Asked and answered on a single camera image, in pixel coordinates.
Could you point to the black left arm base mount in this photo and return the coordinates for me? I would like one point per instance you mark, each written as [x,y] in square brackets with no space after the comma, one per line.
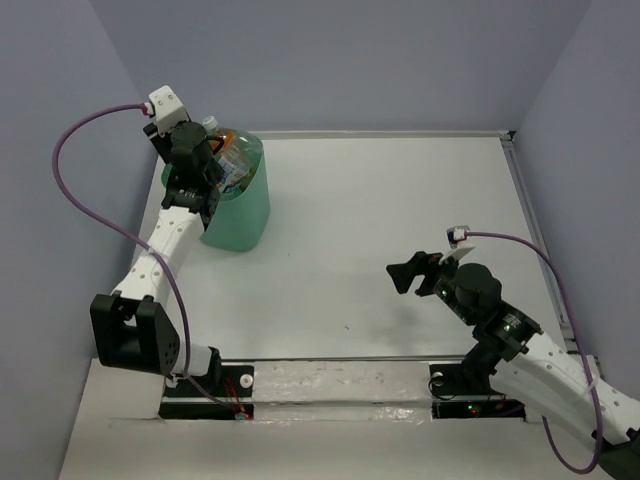
[229,399]

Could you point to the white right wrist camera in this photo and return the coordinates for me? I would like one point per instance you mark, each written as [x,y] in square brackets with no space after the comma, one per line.
[459,243]

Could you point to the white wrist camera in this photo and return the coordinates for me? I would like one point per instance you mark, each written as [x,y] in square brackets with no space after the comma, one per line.
[459,243]
[166,109]

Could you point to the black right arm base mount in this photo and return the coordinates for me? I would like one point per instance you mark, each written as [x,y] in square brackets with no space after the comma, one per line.
[463,390]

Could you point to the green plastic bin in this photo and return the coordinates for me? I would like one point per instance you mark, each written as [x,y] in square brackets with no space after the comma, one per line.
[233,223]

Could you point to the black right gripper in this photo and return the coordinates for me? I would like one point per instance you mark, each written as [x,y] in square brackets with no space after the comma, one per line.
[421,262]

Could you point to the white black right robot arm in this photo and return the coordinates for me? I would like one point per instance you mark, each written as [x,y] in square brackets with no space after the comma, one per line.
[516,357]

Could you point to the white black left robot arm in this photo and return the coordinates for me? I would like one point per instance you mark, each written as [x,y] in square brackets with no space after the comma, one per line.
[132,329]

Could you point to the orange label bottle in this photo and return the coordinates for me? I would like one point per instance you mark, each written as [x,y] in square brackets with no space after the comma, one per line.
[224,141]

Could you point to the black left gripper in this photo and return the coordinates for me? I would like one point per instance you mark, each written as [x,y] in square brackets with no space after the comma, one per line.
[157,141]

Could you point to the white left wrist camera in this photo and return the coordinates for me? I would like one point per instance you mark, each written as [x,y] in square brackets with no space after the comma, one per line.
[166,109]

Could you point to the clear bottle white blue label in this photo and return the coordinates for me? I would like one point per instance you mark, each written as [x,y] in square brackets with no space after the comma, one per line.
[239,172]

